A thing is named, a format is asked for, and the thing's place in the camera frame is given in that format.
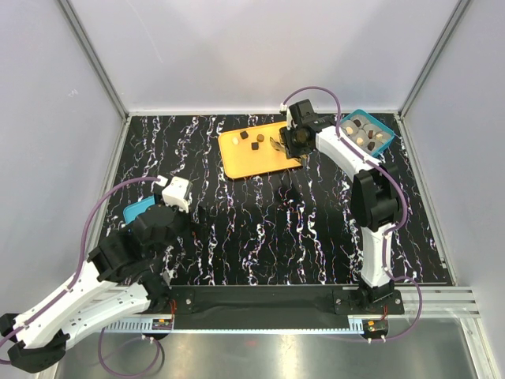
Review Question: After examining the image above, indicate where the teal box lid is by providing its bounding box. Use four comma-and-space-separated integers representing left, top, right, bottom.
123, 196, 155, 226

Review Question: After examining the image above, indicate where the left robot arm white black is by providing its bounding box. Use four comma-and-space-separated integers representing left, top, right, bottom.
1, 205, 204, 373

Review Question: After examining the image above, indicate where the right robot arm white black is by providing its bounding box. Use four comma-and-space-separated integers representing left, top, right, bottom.
279, 99, 406, 313

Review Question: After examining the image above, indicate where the teal chocolate box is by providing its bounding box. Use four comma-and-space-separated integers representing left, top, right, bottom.
340, 109, 395, 157

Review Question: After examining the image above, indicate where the orange plastic tray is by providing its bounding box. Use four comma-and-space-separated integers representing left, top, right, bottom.
218, 121, 301, 179

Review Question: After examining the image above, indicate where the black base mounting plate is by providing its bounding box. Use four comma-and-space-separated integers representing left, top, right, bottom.
170, 285, 405, 334

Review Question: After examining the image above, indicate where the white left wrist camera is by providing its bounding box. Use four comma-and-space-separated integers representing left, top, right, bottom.
162, 176, 193, 213

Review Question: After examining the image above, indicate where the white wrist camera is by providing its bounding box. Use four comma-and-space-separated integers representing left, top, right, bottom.
162, 176, 193, 213
279, 103, 293, 129

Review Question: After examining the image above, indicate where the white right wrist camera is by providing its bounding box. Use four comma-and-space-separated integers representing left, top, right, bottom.
279, 103, 293, 129

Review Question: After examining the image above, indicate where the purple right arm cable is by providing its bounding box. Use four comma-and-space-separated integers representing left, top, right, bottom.
283, 85, 425, 285

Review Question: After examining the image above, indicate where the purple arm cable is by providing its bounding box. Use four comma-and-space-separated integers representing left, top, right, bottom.
283, 85, 425, 285
0, 176, 166, 364

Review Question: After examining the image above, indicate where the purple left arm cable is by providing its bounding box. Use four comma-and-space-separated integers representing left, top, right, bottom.
0, 176, 166, 364

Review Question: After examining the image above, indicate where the purple floor cable left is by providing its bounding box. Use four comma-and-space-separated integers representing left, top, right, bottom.
96, 328, 165, 375

